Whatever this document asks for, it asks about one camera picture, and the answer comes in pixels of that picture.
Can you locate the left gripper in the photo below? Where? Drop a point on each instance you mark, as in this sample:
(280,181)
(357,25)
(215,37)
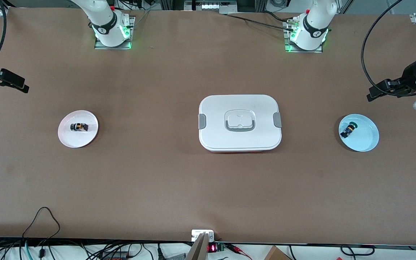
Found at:
(408,75)

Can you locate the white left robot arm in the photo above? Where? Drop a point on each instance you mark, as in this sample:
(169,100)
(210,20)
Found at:
(314,25)

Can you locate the white lidded plastic box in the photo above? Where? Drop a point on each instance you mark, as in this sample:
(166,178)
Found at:
(215,108)

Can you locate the brown cardboard box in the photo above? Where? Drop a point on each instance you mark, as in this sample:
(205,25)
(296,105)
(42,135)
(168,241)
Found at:
(274,254)

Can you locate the light blue round plate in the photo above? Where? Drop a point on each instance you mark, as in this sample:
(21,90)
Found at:
(365,137)

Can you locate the white round plate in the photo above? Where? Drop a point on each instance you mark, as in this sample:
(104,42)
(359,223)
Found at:
(81,139)

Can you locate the red clip lead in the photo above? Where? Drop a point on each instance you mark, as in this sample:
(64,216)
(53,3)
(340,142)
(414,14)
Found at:
(235,247)

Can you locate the small red digit display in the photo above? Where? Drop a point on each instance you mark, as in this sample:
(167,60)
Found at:
(211,248)

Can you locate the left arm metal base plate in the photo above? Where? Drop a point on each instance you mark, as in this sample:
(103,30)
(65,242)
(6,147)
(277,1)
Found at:
(303,51)

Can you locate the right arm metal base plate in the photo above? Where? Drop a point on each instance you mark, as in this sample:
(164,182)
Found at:
(101,47)

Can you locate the white metal bracket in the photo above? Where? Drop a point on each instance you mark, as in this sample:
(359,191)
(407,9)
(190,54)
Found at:
(197,234)

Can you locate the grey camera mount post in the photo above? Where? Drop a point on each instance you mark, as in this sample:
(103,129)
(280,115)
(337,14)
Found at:
(199,251)

